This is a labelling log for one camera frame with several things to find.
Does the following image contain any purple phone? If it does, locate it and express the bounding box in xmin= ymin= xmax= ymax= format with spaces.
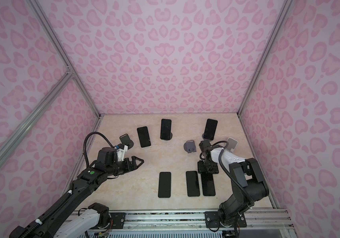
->
xmin=201 ymin=173 xmax=216 ymax=196

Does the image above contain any aluminium frame strut left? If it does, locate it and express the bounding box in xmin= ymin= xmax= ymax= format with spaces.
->
xmin=0 ymin=0 xmax=104 ymax=191

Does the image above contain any grey round stand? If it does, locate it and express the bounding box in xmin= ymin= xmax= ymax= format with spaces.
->
xmin=119 ymin=133 xmax=134 ymax=150

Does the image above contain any white folding phone stand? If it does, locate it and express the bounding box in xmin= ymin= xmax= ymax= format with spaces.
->
xmin=226 ymin=137 xmax=238 ymax=151

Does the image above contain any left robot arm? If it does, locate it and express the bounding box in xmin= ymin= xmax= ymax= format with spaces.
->
xmin=9 ymin=147 xmax=144 ymax=238

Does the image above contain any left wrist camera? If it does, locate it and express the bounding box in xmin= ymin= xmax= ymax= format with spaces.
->
xmin=114 ymin=144 xmax=128 ymax=162

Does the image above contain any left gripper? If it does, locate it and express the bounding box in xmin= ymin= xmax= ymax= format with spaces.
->
xmin=107 ymin=155 xmax=144 ymax=177

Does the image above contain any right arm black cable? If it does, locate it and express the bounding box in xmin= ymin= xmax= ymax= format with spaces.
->
xmin=211 ymin=141 xmax=254 ymax=203

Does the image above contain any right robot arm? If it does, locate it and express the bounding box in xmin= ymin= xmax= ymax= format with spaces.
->
xmin=198 ymin=140 xmax=269 ymax=229

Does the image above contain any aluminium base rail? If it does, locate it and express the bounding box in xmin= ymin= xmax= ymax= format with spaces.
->
xmin=34 ymin=208 xmax=297 ymax=238

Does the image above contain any aluminium frame strut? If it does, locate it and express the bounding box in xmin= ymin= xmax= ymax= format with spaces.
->
xmin=0 ymin=0 xmax=104 ymax=191
xmin=237 ymin=0 xmax=295 ymax=119

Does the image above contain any teal phone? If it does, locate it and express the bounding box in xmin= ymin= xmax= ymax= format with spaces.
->
xmin=186 ymin=171 xmax=200 ymax=197
xmin=158 ymin=172 xmax=172 ymax=198

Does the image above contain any aluminium frame strut right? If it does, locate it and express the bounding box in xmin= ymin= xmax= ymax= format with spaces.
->
xmin=237 ymin=0 xmax=295 ymax=119

